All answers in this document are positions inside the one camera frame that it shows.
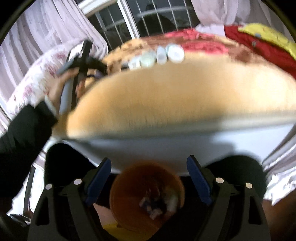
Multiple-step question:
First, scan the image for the frosted white tube bottle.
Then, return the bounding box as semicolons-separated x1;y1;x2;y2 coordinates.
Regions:
156;46;167;65

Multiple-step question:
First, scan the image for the person's black sleeved forearm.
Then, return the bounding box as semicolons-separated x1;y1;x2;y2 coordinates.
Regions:
1;101;57;214

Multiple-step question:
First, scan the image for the orange plastic trash bin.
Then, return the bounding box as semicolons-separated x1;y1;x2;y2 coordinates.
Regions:
109;162;185;235

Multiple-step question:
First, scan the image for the person's left hand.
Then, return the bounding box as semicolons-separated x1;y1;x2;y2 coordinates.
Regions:
45;68;79;116

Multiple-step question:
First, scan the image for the small dropper bottle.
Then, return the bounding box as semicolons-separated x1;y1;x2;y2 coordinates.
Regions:
120;62;129;70

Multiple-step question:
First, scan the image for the left sheer curtain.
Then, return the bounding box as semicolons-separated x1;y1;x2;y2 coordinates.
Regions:
1;1;108;115

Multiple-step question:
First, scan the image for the sheer curtain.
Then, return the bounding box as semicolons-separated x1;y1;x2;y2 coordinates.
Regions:
192;0;287;36
1;1;108;115

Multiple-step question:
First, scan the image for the white barred window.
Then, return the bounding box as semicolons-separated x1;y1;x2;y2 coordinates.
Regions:
76;0;200;51

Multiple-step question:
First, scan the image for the floral white pillow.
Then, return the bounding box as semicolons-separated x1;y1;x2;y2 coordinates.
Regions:
6;39;82;118

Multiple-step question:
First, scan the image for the yellow plastic stool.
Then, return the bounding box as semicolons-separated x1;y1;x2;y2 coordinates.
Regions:
103;223;152;241

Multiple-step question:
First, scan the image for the white round jar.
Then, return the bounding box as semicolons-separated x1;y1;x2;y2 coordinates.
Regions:
165;44;185;63

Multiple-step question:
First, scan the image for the floral plush bed blanket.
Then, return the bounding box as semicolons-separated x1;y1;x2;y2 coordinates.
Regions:
53;29;295;140

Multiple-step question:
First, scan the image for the right sheer curtain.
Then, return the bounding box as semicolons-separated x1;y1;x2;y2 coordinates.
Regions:
192;0;287;36

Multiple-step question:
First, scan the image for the red cloth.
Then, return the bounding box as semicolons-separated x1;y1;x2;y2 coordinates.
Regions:
224;26;295;78

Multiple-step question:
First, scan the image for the yellow cartoon pillow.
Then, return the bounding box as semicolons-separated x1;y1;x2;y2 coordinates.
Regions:
238;23;296;59

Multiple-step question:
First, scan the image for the white bed frame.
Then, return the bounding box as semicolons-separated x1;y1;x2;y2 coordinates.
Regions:
44;120;295;176

